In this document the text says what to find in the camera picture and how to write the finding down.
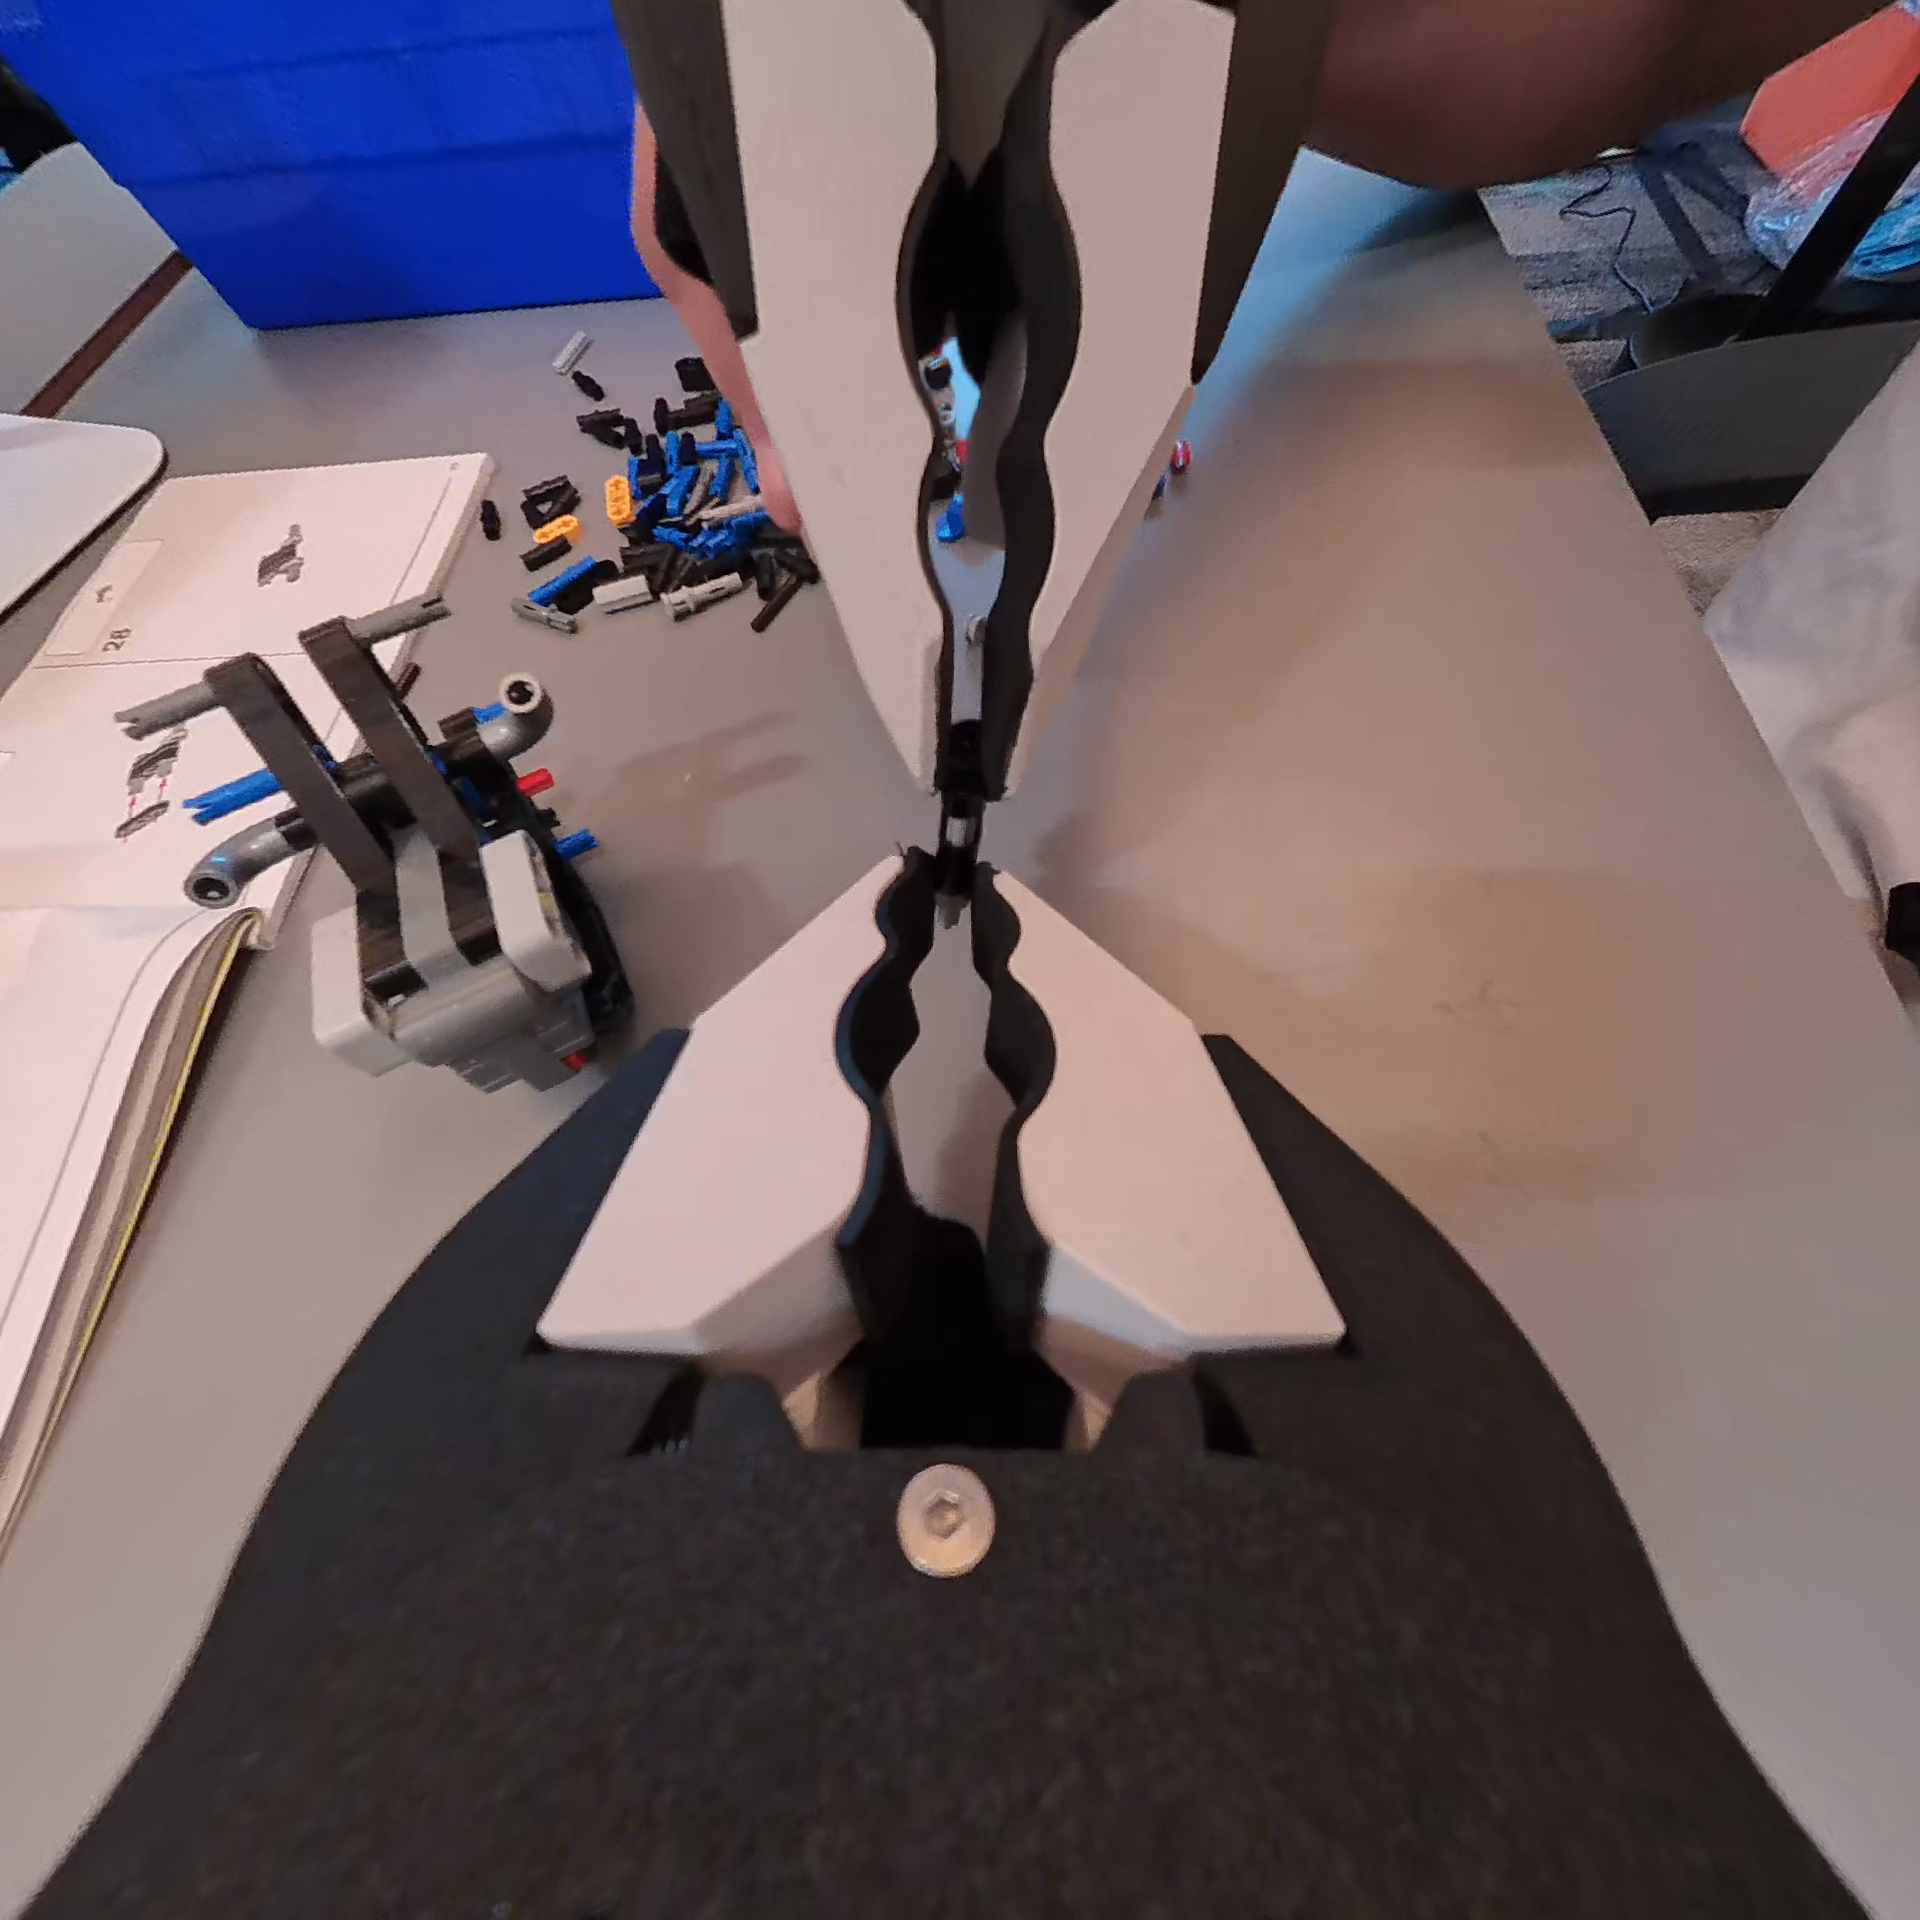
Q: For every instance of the person's right forearm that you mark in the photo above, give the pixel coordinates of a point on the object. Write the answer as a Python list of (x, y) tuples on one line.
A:
[(1501, 76)]

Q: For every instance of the white instruction booklet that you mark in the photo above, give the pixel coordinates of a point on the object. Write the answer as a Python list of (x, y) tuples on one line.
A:
[(225, 603)]

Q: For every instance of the black lego connector grey axles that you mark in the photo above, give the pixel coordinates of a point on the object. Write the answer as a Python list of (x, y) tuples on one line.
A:
[(960, 805)]

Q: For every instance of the black office chair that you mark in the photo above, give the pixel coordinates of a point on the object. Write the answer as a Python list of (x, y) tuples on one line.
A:
[(1722, 410)]

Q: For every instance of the pile of small lego pins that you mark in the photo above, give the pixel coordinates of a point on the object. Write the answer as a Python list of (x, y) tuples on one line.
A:
[(673, 525)]

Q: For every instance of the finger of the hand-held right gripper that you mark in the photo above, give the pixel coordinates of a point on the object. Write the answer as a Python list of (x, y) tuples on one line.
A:
[(826, 374), (1141, 273)]

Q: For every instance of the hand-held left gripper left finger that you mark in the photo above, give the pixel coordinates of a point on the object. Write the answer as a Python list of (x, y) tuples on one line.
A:
[(721, 1183)]

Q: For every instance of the blue plastic bin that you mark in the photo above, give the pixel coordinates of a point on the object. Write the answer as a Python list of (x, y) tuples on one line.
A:
[(376, 149)]

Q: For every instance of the partly built lego truck chassis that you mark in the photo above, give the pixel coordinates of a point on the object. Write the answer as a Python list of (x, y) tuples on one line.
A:
[(480, 975)]

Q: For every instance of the person's right hand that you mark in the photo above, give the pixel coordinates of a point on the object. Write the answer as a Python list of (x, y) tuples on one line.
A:
[(756, 438)]

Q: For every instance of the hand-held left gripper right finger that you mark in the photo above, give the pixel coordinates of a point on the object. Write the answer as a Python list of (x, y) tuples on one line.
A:
[(1169, 1183)]

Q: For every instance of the orange object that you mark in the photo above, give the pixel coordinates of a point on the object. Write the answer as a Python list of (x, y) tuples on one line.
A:
[(1839, 93)]

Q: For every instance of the white document stand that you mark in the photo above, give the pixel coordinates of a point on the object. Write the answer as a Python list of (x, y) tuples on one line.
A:
[(75, 496)]

